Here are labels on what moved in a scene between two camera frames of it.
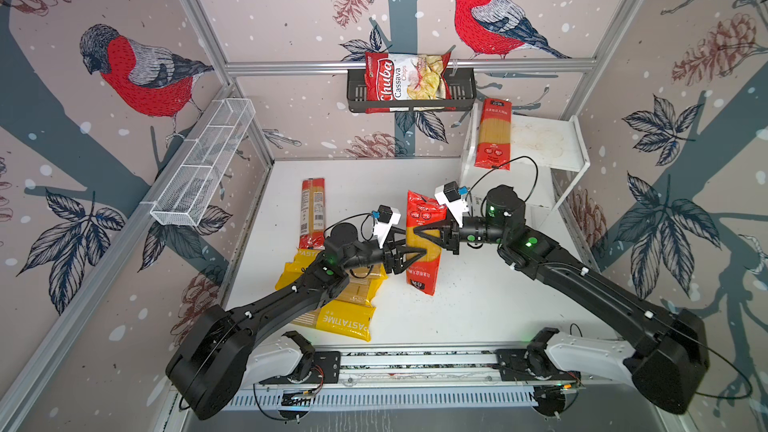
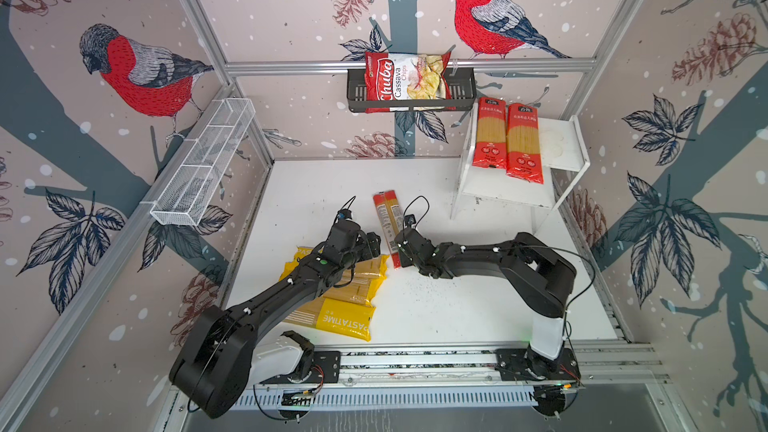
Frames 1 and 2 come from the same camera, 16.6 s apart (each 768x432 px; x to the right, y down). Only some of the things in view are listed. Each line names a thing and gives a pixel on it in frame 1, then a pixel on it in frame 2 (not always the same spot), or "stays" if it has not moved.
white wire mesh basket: x=202 y=161 stays
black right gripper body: x=453 y=237 to x=404 y=264
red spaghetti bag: x=312 y=214 to x=389 y=212
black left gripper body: x=389 y=263 to x=364 y=246
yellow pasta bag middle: x=361 y=289 stays
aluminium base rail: x=283 y=367 stays
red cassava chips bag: x=399 y=76 stays
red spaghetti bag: x=423 y=211 to x=523 y=148
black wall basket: x=463 y=85 stays
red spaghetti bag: x=493 y=145 stays
